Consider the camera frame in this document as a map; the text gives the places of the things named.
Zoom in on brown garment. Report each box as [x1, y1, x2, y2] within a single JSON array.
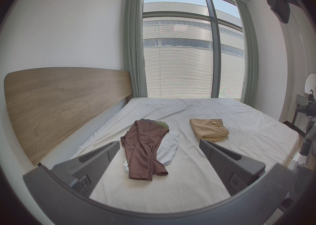
[[120, 120, 169, 180]]

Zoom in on pale grey garment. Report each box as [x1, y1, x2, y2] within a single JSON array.
[[123, 131, 180, 173]]

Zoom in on round wall mirror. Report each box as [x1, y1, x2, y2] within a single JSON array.
[[304, 74, 316, 94]]

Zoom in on window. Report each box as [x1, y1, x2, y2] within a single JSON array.
[[143, 0, 247, 100]]

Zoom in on green garment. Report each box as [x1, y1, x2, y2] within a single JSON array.
[[153, 120, 169, 129]]

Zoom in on tan shorts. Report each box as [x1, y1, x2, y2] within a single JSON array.
[[190, 118, 230, 142]]

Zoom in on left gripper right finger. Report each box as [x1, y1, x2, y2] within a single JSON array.
[[199, 139, 266, 196]]

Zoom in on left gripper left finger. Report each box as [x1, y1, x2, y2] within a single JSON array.
[[51, 141, 121, 196]]

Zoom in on bed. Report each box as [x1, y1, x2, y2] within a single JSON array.
[[4, 67, 300, 207]]

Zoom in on black-legged small table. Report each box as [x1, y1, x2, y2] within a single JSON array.
[[294, 94, 310, 136]]

